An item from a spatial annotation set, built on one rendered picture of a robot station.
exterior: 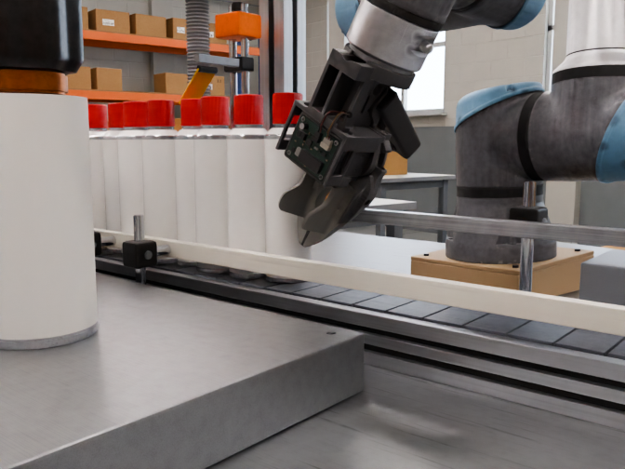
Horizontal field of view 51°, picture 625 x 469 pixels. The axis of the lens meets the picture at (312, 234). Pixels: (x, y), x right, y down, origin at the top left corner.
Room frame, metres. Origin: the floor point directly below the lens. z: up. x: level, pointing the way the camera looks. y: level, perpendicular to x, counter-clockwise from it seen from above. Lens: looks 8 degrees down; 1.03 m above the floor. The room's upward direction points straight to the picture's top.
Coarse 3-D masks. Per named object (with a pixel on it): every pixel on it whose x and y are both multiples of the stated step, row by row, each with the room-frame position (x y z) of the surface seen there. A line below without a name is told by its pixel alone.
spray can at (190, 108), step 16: (192, 112) 0.81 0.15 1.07; (192, 128) 0.81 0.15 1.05; (176, 144) 0.81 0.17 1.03; (192, 144) 0.80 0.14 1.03; (176, 160) 0.81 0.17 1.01; (192, 160) 0.80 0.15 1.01; (176, 176) 0.82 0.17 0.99; (192, 176) 0.80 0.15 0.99; (176, 192) 0.82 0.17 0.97; (192, 192) 0.80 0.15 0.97; (176, 208) 0.82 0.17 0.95; (192, 208) 0.80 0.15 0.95; (192, 224) 0.80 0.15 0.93; (192, 240) 0.80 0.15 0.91
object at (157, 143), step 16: (160, 112) 0.84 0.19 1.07; (160, 128) 0.84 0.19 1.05; (144, 144) 0.83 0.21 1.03; (160, 144) 0.83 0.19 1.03; (144, 160) 0.83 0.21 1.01; (160, 160) 0.83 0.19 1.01; (144, 176) 0.84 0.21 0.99; (160, 176) 0.83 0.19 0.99; (144, 192) 0.84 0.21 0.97; (160, 192) 0.83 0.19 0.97; (144, 208) 0.84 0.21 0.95; (160, 208) 0.83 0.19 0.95; (144, 224) 0.84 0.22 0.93; (160, 224) 0.83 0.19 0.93; (176, 224) 0.83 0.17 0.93; (160, 256) 0.83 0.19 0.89
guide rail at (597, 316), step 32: (192, 256) 0.76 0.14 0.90; (224, 256) 0.72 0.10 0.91; (256, 256) 0.69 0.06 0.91; (352, 288) 0.61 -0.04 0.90; (384, 288) 0.59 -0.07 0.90; (416, 288) 0.57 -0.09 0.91; (448, 288) 0.55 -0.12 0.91; (480, 288) 0.53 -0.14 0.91; (544, 320) 0.49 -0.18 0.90; (576, 320) 0.48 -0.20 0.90; (608, 320) 0.47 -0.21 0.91
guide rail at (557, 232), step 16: (368, 208) 0.70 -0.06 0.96; (400, 224) 0.67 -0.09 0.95; (416, 224) 0.66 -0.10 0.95; (432, 224) 0.64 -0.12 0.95; (448, 224) 0.63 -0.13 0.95; (464, 224) 0.62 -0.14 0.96; (480, 224) 0.61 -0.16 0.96; (496, 224) 0.60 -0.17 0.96; (512, 224) 0.59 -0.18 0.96; (528, 224) 0.58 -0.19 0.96; (544, 224) 0.57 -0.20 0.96; (560, 224) 0.57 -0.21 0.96; (560, 240) 0.56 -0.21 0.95; (576, 240) 0.56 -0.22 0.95; (592, 240) 0.55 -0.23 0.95; (608, 240) 0.54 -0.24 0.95; (624, 240) 0.53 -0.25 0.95
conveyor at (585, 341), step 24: (168, 264) 0.82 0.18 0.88; (264, 288) 0.69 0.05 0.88; (288, 288) 0.68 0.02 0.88; (312, 288) 0.68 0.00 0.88; (336, 288) 0.68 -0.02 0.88; (384, 312) 0.59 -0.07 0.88; (408, 312) 0.58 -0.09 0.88; (432, 312) 0.58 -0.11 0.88; (456, 312) 0.58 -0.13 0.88; (480, 312) 0.58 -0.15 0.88; (504, 336) 0.52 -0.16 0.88; (528, 336) 0.51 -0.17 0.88; (552, 336) 0.51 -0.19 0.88; (576, 336) 0.51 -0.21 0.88; (600, 336) 0.51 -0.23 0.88
